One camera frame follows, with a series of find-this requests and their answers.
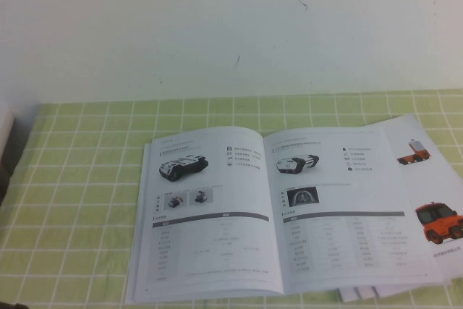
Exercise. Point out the white product manual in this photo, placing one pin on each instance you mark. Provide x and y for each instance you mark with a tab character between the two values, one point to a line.
235	233

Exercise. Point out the green white checked tablecloth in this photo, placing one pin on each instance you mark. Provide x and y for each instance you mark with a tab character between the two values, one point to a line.
72	197

